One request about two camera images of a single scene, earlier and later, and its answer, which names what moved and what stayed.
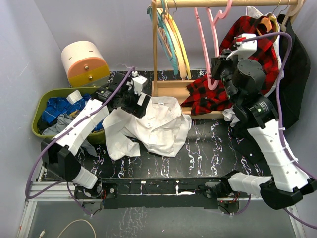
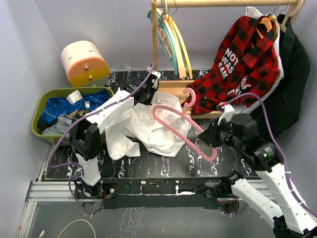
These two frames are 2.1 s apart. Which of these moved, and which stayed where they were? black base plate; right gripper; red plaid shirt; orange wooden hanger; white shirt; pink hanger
Moved: pink hanger; right gripper
Stayed: orange wooden hanger; red plaid shirt; white shirt; black base plate
